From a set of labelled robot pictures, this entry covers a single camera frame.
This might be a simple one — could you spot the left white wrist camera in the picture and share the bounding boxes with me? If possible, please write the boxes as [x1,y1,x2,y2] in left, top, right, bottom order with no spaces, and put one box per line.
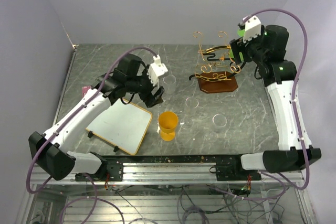
[148,55,168,87]

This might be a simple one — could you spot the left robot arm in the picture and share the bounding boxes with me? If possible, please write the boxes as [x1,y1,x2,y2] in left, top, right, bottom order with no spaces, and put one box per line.
[28,53,168,180]

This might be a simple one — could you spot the clear champagne flute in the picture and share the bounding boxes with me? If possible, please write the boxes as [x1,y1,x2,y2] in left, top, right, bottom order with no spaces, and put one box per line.
[180,97,199,130]

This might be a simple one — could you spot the clear tumbler glass centre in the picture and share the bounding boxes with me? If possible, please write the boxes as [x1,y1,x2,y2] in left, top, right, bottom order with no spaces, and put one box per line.
[163,74,176,94]

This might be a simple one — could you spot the gold wire wine glass rack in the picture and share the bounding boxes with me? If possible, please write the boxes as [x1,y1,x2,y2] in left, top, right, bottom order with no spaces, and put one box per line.
[188,31,244,94]

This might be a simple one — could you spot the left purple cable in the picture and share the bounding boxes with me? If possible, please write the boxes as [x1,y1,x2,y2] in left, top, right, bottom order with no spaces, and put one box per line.
[25,47,161,195]

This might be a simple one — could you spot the clear wine glass right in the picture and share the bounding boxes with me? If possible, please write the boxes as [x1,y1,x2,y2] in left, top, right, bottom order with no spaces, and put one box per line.
[205,113,227,141]

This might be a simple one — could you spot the green plastic wine glass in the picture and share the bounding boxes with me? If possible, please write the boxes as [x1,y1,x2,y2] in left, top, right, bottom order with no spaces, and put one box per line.
[236,27,245,55]

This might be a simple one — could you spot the pink sticker booklet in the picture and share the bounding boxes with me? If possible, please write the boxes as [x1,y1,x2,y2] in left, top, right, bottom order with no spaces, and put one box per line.
[81,86,91,98]

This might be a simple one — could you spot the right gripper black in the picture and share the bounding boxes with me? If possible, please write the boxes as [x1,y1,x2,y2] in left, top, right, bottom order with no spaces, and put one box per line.
[230,27,268,65]

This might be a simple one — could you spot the orange plastic wine glass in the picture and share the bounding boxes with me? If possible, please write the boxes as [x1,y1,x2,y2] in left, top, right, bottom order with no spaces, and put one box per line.
[158,111,179,142]

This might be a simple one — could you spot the white board with yellow frame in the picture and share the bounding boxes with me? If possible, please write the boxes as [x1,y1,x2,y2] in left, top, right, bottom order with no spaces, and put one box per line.
[86,100,153,155]

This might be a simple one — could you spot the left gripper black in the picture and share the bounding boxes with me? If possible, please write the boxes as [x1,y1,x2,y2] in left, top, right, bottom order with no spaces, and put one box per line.
[127,65,165,108]

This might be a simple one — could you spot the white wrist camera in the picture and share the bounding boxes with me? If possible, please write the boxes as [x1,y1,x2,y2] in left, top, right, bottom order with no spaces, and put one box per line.
[238,15,261,43]
[148,55,168,87]

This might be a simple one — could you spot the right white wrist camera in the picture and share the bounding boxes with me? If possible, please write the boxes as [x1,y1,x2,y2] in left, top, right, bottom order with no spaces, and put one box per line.
[238,15,261,43]

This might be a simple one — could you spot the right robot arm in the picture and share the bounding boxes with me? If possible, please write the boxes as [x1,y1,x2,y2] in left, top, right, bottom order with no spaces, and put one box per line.
[230,24,321,180]

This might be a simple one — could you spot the aluminium rail frame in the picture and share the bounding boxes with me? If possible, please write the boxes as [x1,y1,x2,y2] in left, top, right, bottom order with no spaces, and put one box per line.
[30,163,304,185]

